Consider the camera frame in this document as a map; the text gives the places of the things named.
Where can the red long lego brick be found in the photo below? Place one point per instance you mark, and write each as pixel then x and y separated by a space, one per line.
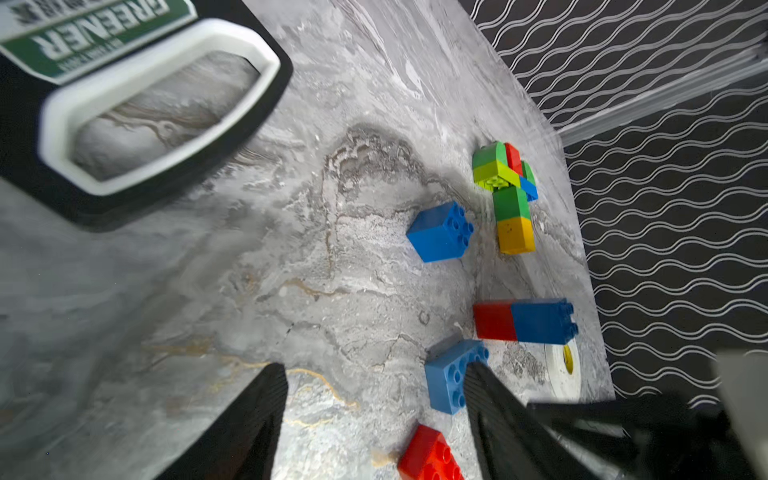
pixel 428 457

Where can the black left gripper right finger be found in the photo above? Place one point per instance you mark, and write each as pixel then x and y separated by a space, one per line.
pixel 510 443

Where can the yellow square lego brick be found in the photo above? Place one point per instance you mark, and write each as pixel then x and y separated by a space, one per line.
pixel 516 236

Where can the red square lego brick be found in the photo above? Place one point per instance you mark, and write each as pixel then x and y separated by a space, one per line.
pixel 494 321

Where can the blue square lego brick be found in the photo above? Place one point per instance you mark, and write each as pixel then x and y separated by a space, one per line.
pixel 544 321

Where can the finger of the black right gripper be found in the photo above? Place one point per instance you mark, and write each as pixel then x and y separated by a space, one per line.
pixel 600 414

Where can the green small lego brick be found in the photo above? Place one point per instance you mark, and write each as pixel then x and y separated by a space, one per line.
pixel 510 202
pixel 494 152

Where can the lime green long lego brick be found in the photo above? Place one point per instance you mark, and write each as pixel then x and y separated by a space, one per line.
pixel 494 176

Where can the light blue long lego brick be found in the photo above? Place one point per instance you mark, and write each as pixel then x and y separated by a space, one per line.
pixel 445 375

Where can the white tape roll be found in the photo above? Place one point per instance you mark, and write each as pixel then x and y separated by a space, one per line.
pixel 564 371

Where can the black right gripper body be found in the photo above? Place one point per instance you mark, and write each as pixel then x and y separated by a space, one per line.
pixel 671 441

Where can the green lego brick back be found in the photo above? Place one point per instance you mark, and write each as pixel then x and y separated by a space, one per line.
pixel 528 172

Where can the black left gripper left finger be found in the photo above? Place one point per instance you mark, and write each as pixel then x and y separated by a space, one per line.
pixel 242 442

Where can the black socket set holder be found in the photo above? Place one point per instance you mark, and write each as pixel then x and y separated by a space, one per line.
pixel 63 63

